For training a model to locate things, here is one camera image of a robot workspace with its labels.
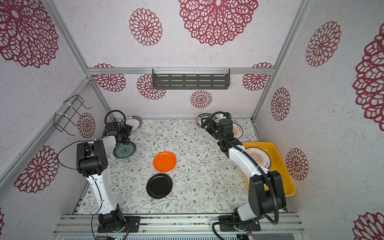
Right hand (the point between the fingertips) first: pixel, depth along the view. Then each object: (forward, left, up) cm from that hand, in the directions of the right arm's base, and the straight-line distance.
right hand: (205, 120), depth 83 cm
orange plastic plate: (-12, +26, -27) cm, 39 cm away
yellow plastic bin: (-15, -43, -21) cm, 50 cm away
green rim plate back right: (+26, +4, -26) cm, 37 cm away
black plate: (-28, +26, -26) cm, 46 cm away
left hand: (+8, +52, -22) cm, 57 cm away
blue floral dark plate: (-6, +55, -24) cm, 60 cm away
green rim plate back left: (+23, +57, -25) cm, 66 cm away
